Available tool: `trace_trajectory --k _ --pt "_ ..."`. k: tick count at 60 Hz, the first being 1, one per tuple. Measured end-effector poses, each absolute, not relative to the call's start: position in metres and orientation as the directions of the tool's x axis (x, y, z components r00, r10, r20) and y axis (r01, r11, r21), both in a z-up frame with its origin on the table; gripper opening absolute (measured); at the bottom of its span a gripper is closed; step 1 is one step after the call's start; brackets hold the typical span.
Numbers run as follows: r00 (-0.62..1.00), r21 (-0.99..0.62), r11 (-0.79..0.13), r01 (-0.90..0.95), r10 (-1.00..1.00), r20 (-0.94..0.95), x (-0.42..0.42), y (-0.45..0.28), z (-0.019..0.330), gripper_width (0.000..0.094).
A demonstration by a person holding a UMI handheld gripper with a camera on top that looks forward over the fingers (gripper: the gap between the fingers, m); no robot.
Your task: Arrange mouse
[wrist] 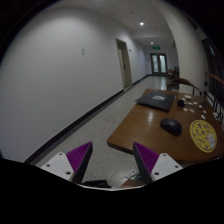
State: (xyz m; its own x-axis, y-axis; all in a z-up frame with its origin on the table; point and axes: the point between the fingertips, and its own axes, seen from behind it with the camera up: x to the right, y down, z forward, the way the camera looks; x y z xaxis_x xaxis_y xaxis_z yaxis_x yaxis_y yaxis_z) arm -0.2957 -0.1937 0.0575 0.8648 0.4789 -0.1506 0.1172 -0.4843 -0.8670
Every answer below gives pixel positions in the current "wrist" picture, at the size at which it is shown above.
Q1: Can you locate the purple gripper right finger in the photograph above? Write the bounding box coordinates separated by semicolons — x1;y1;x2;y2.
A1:
132;141;184;185

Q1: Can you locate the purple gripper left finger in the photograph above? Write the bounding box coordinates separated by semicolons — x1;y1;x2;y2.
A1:
40;141;94;185

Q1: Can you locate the black computer mouse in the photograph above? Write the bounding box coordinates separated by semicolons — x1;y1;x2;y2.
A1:
160;118;182;135

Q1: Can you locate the round yellow mouse pad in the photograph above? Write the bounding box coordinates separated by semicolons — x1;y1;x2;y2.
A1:
189;120;217;153

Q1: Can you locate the brown wooden table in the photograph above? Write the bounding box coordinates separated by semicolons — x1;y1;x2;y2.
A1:
107;91;224;164

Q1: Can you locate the black closed laptop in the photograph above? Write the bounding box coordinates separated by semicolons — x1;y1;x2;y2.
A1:
136;91;175;112

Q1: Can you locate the small black cup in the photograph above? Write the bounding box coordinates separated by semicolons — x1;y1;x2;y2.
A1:
177;99;185;107

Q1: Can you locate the wooden chair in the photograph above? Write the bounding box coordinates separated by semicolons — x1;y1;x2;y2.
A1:
166;78;203;96

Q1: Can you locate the glass double exit door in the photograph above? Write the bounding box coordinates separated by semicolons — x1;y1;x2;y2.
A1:
150;53;167;75

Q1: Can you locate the wooden handrail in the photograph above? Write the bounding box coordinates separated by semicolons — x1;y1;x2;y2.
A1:
205;72;224;85

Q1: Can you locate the green exit sign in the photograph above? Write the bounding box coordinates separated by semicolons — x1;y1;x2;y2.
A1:
153;46;160;50

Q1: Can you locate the beige hallway door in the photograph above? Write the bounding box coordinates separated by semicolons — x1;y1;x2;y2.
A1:
116;39;132;88

